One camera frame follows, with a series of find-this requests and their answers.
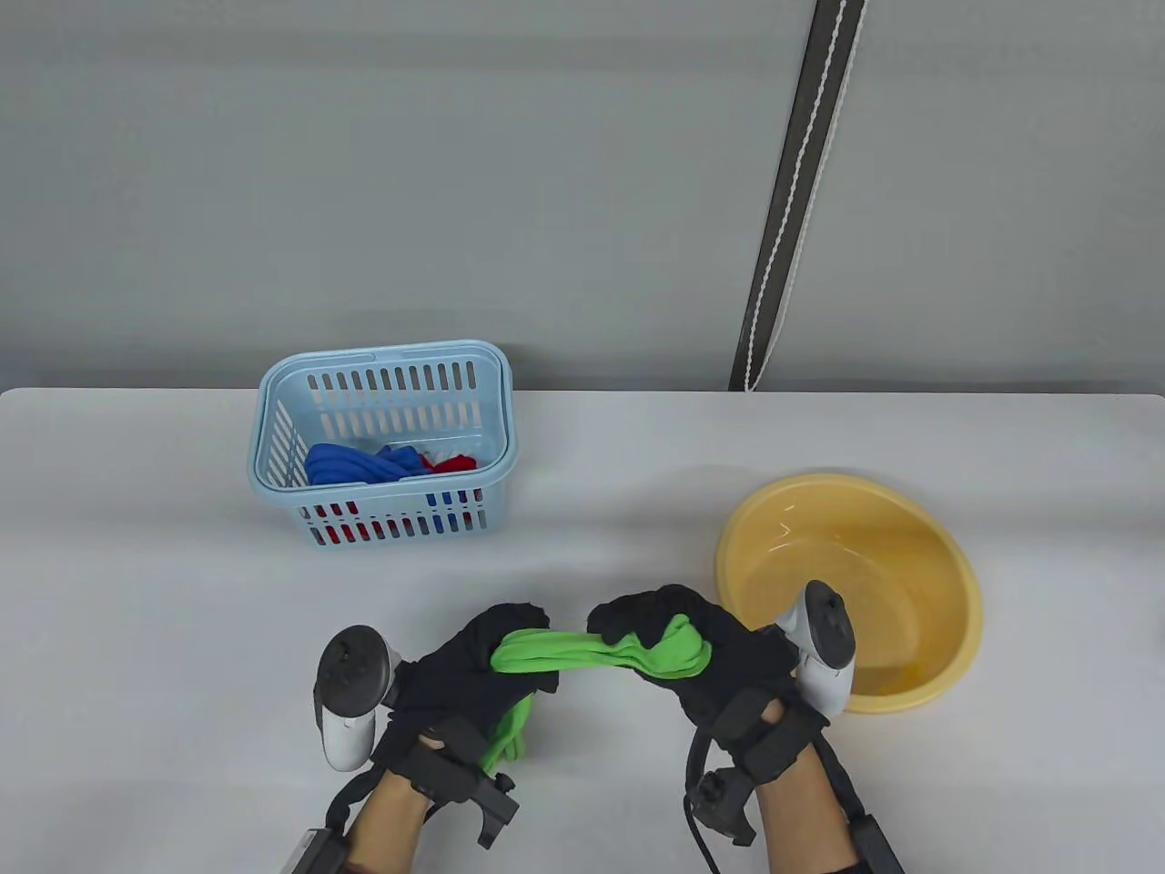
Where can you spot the person's right hand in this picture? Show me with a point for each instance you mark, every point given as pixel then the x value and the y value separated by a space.
pixel 737 660

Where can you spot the person's left hand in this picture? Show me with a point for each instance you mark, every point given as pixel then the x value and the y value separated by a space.
pixel 446 678

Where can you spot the person's right fingers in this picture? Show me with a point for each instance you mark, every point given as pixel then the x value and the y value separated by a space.
pixel 642 612

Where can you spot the person's left fingers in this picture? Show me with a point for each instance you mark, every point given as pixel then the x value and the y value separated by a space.
pixel 521 616

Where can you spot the green cloth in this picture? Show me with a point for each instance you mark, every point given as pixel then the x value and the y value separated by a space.
pixel 564 648

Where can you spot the person's right forearm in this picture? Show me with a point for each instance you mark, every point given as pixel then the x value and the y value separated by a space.
pixel 805 819

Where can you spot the person's left forearm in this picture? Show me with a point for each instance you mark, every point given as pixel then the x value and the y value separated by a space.
pixel 387 824

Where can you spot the red cloth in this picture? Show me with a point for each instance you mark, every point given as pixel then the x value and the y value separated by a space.
pixel 455 463

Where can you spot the white and black right controller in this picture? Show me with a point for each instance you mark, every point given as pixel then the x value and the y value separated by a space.
pixel 824 646

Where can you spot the white and black controller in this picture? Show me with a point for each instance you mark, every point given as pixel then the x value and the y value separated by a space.
pixel 350 692
pixel 824 646

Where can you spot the white and black left controller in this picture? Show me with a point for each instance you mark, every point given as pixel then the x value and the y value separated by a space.
pixel 350 692

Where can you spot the blue cloth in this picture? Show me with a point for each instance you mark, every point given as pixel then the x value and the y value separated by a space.
pixel 350 464

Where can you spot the yellow plastic basin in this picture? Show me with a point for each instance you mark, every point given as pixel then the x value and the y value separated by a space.
pixel 874 583

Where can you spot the light blue plastic basket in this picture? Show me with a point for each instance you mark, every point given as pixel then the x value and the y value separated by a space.
pixel 382 381

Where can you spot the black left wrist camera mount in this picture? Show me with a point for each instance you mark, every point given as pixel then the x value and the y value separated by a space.
pixel 455 774

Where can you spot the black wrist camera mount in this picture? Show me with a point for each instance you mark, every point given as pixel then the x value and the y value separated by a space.
pixel 455 774
pixel 760 756

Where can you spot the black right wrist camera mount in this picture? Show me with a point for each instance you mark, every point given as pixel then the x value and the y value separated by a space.
pixel 760 756

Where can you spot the dark vertical wall strip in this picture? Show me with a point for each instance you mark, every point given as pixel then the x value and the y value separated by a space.
pixel 792 200

